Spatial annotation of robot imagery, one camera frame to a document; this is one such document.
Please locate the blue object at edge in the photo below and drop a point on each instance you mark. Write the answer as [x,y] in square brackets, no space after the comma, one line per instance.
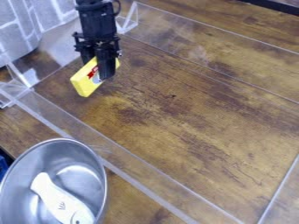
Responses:
[3,167]

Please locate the yellow butter block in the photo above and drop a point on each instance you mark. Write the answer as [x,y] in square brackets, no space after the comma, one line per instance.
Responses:
[86,80]

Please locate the silver metal bowl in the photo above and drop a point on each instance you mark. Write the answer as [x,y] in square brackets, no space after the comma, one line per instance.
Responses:
[77,171]

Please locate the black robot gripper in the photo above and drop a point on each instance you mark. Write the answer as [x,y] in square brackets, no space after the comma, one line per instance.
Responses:
[99,33]

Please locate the clear acrylic barrier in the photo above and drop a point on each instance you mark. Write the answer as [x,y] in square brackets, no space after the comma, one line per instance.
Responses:
[43,70]

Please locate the cream wooden fish toy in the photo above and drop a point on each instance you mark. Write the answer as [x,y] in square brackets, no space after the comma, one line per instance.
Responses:
[66,207]

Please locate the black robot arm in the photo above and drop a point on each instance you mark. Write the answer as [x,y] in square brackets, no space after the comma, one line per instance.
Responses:
[98,40]

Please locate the grey brick pattern cloth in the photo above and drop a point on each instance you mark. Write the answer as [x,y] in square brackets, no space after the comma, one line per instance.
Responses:
[25,20]

